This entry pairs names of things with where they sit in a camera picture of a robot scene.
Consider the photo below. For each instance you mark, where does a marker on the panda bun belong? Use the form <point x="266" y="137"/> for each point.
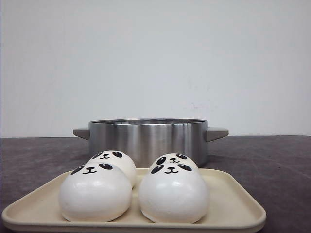
<point x="174" y="158"/>
<point x="173" y="193"/>
<point x="119" y="159"/>
<point x="95" y="192"/>

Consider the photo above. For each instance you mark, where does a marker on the stainless steel pot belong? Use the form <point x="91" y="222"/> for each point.
<point x="144" y="140"/>

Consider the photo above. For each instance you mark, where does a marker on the beige plastic tray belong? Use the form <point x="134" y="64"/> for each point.
<point x="232" y="210"/>

